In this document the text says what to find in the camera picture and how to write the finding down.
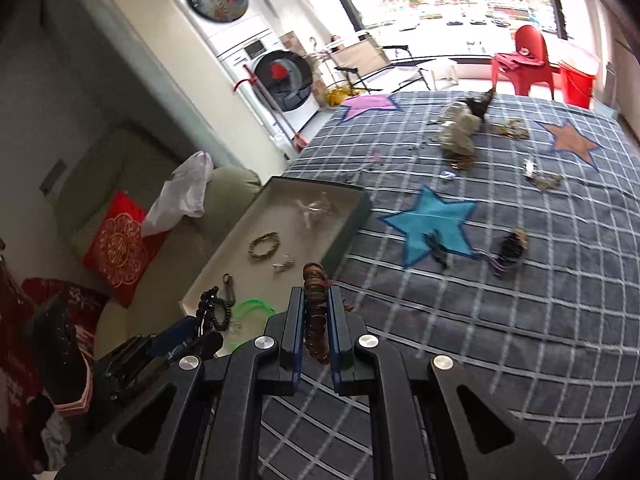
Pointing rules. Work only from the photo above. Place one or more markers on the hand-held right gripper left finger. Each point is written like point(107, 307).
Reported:
point(295, 325)

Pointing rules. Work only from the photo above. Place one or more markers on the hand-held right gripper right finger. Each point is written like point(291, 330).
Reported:
point(336, 325)

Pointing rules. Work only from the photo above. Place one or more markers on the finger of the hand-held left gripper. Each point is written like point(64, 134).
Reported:
point(172, 334)
point(205, 344)

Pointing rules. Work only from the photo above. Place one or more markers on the green translucent bangle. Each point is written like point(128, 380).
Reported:
point(255, 304)

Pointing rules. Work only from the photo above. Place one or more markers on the grey cardboard box tray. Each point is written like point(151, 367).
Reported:
point(280, 215)

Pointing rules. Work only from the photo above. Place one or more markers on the person's left forearm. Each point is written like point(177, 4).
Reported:
point(55, 350)

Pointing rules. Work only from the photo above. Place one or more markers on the beige jewelry pile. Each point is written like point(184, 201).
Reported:
point(457, 130)

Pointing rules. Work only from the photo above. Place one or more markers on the silver jewelry pieces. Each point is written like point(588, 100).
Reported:
point(542, 179)

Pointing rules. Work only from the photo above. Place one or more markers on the silver earrings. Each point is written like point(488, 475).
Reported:
point(285, 261)

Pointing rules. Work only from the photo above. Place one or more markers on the brown loop keyring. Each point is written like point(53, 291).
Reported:
point(226, 278)

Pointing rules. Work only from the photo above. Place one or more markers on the red patterned cushion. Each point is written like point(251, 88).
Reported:
point(120, 250)

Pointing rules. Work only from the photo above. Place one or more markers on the person's red patterned clothing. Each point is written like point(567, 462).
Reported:
point(12, 370)

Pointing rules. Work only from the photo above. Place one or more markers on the clear crystal hair clip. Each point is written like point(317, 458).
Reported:
point(312, 207)

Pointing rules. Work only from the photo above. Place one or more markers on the dark hair clip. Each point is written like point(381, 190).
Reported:
point(437, 250)

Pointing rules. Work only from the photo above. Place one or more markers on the white plastic bag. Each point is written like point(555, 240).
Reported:
point(185, 190)

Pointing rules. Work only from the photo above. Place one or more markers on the grey checked star blanket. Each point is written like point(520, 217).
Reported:
point(500, 335)

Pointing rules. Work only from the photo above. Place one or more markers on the beige sofa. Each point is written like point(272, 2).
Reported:
point(100, 175)

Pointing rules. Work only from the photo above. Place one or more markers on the small silver trinket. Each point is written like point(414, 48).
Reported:
point(447, 175)

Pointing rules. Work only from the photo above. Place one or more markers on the mop with red clip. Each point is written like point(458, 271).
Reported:
point(272, 110)

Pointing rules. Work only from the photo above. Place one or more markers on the basket of yellow things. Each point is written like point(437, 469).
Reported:
point(340, 96)

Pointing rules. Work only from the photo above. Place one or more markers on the white washing machine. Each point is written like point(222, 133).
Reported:
point(285, 77)

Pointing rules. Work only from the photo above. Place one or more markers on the dark feathered hair accessory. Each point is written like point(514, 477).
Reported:
point(479, 103)

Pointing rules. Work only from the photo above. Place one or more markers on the beige folding chair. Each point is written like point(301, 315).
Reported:
point(360, 57)

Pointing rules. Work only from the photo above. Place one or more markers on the white plastic stool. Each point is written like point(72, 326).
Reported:
point(445, 72)

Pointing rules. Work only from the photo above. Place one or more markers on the large window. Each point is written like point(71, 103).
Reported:
point(440, 0)

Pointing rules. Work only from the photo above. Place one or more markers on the red bucket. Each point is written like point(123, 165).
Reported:
point(577, 82)

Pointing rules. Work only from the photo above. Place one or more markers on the red plastic chair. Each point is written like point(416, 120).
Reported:
point(530, 42)

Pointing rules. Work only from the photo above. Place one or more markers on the grey wall switch plate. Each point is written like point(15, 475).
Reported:
point(52, 176)

